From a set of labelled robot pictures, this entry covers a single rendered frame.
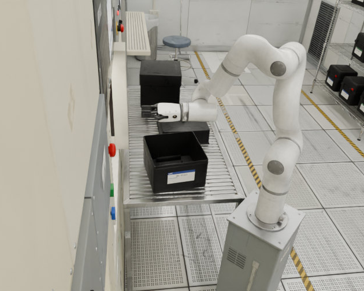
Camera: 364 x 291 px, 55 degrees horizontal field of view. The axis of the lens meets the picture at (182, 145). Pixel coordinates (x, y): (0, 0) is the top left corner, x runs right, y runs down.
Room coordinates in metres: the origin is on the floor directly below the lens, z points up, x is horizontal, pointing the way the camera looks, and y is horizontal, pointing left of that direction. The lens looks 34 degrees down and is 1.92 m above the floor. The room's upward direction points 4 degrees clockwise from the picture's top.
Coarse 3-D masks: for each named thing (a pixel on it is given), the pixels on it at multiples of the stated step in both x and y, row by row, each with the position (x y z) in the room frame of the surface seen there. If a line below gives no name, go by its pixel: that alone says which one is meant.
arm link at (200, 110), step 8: (192, 104) 1.36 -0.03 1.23; (200, 104) 1.37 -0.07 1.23; (208, 104) 1.37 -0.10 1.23; (216, 104) 1.38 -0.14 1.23; (192, 112) 1.33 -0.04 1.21; (200, 112) 1.33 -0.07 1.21; (208, 112) 1.34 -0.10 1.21; (216, 112) 1.34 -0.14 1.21; (192, 120) 1.33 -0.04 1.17; (200, 120) 1.34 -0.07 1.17; (208, 120) 1.34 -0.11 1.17; (216, 120) 1.35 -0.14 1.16
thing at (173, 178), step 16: (144, 144) 1.49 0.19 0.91; (160, 144) 1.57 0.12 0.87; (176, 144) 1.60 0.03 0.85; (192, 144) 1.60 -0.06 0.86; (144, 160) 1.50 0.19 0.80; (160, 160) 1.54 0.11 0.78; (176, 160) 1.57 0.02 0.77; (192, 160) 1.57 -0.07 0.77; (208, 160) 1.37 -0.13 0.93; (160, 176) 1.29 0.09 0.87; (176, 176) 1.32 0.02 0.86; (192, 176) 1.34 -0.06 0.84; (160, 192) 1.29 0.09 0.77
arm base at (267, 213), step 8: (264, 192) 1.15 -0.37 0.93; (264, 200) 1.15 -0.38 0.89; (272, 200) 1.13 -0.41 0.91; (280, 200) 1.13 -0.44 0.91; (248, 208) 1.22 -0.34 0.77; (256, 208) 1.18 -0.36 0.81; (264, 208) 1.14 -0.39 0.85; (272, 208) 1.13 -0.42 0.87; (280, 208) 1.14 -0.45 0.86; (248, 216) 1.17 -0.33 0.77; (256, 216) 1.17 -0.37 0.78; (264, 216) 1.13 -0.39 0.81; (272, 216) 1.13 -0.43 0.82; (280, 216) 1.14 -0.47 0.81; (256, 224) 1.12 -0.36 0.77; (264, 224) 1.12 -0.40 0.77; (272, 224) 1.13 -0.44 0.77; (280, 224) 1.13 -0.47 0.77
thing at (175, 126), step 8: (160, 128) 1.82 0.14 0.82; (168, 128) 1.75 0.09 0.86; (176, 128) 1.76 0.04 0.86; (184, 128) 1.77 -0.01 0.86; (192, 128) 1.77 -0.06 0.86; (200, 128) 1.78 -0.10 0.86; (208, 128) 1.79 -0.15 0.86; (200, 136) 1.76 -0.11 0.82; (208, 136) 1.77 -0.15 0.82; (200, 144) 1.75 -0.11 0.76
